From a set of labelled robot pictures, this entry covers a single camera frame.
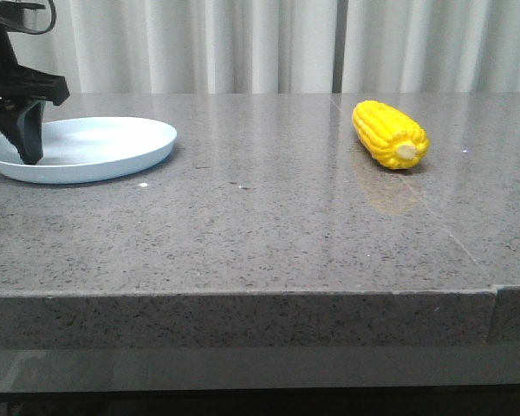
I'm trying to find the light blue round plate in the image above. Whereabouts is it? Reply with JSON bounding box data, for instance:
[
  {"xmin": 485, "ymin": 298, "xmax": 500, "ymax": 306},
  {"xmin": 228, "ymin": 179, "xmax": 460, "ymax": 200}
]
[{"xmin": 0, "ymin": 117, "xmax": 177, "ymax": 185}]

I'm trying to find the yellow plastic corn cob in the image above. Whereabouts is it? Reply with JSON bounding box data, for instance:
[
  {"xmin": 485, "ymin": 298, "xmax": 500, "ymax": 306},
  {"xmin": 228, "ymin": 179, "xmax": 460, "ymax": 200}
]
[{"xmin": 352, "ymin": 101, "xmax": 430, "ymax": 170}]

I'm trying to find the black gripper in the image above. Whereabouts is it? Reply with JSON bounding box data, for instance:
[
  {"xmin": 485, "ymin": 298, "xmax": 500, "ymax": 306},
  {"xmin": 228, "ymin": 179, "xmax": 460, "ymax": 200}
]
[{"xmin": 0, "ymin": 1, "xmax": 69, "ymax": 165}]

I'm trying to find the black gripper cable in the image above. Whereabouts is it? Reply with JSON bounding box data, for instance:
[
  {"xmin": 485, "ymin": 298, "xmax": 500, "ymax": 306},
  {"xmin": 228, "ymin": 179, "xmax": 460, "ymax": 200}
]
[{"xmin": 8, "ymin": 0, "xmax": 57, "ymax": 36}]

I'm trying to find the white pleated curtain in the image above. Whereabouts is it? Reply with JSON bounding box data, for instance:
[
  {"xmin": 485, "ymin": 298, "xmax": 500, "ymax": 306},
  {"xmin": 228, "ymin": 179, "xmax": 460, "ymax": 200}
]
[{"xmin": 11, "ymin": 1, "xmax": 520, "ymax": 94}]

